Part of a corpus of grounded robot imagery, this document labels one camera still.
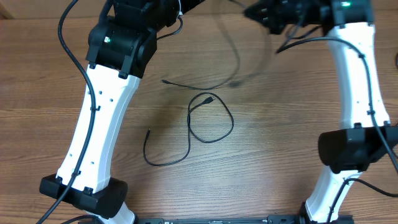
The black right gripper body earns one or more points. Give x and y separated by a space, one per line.
292 11

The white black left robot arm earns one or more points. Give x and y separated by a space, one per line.
120 46

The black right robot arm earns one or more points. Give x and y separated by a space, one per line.
365 132

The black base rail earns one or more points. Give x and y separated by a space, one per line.
217 220

